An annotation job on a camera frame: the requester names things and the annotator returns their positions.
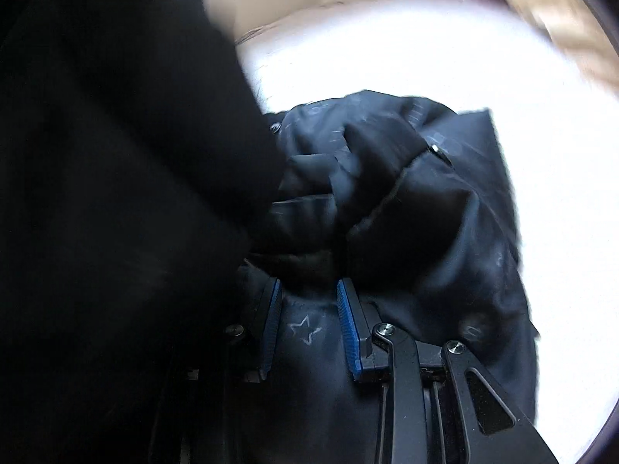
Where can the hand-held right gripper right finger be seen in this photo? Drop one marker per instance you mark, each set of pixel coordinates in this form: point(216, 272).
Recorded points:
point(349, 331)

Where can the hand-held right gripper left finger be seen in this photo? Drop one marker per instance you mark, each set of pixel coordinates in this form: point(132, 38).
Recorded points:
point(271, 328)

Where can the black jacket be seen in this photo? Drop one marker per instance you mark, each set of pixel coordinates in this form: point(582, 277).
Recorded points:
point(145, 203)

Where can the pile of colourful clothes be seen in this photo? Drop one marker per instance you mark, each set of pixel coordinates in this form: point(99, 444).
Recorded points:
point(546, 14)

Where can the white mattress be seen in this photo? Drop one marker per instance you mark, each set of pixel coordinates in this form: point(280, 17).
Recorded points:
point(387, 58)

